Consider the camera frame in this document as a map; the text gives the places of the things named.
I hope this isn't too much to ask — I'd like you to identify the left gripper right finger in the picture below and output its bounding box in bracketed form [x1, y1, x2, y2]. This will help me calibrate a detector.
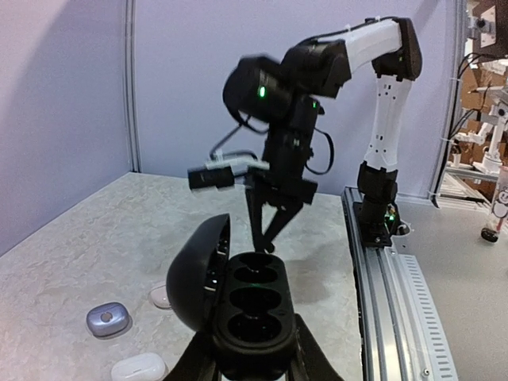
[287, 314, 344, 381]

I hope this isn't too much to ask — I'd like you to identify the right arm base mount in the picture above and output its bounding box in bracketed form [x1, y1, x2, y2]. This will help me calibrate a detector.
[353, 202, 411, 248]

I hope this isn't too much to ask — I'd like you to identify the black earbud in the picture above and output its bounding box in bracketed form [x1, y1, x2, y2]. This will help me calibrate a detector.
[264, 243, 275, 254]

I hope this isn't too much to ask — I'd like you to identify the blue earbud charging case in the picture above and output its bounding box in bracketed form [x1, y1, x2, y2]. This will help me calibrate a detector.
[86, 302, 130, 338]

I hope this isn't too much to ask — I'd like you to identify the aluminium corner post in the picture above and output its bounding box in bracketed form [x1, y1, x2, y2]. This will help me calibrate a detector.
[123, 0, 141, 173]
[429, 1, 468, 208]

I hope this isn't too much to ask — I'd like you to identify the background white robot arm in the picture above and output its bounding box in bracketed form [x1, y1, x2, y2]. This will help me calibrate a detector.
[449, 99, 507, 175]

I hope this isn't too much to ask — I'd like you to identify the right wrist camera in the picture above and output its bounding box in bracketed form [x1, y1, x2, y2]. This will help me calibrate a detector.
[187, 156, 270, 191]

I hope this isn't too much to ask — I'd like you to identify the white oblong charging case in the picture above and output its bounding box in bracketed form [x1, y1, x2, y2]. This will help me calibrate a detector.
[110, 352, 166, 381]

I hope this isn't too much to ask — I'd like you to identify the aluminium front rail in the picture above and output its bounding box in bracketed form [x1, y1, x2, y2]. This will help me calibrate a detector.
[340, 185, 508, 381]

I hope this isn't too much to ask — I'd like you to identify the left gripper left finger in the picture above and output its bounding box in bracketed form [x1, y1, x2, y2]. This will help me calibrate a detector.
[165, 332, 218, 381]

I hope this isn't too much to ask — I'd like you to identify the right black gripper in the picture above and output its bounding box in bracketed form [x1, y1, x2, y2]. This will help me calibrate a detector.
[244, 159, 318, 252]

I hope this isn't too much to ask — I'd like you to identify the black earbud charging case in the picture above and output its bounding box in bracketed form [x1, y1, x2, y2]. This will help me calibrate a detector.
[166, 214, 297, 380]

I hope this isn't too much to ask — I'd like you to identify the left aluminium corner post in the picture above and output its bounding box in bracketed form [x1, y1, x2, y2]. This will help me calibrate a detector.
[123, 0, 141, 173]

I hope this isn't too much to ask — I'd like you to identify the right aluminium corner post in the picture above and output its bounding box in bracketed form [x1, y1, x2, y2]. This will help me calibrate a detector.
[429, 1, 468, 208]

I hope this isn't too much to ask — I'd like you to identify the plastic cup with straw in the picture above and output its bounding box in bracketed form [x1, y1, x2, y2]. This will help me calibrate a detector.
[480, 166, 507, 243]

